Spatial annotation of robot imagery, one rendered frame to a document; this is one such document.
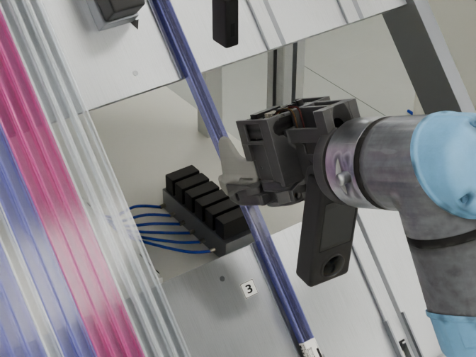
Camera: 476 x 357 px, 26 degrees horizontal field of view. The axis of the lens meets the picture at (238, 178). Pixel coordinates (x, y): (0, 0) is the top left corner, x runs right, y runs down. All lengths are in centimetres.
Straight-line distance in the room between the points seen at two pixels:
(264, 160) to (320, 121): 9
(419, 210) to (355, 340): 34
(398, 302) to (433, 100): 26
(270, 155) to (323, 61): 234
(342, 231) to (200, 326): 18
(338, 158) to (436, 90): 42
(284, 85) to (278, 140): 62
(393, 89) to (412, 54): 186
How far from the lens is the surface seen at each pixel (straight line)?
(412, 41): 123
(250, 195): 93
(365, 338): 109
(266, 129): 89
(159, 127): 169
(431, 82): 123
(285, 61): 149
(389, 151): 77
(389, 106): 301
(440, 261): 77
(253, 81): 311
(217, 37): 90
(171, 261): 140
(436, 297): 79
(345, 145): 82
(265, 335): 103
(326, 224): 90
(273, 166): 90
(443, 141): 73
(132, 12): 102
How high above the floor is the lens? 149
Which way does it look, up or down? 34 degrees down
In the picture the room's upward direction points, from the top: straight up
